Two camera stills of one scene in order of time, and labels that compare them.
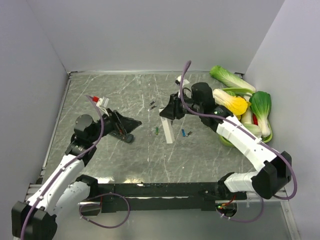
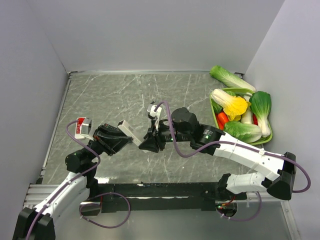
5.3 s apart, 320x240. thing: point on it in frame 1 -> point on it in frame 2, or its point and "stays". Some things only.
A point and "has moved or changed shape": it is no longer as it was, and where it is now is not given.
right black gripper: [172, 111] -> [153, 135]
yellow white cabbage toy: [236, 105] stays
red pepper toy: [255, 119] stays
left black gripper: [116, 119] -> [110, 140]
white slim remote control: [166, 130] has moved or changed shape
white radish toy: [247, 117] stays
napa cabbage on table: [226, 79] stays
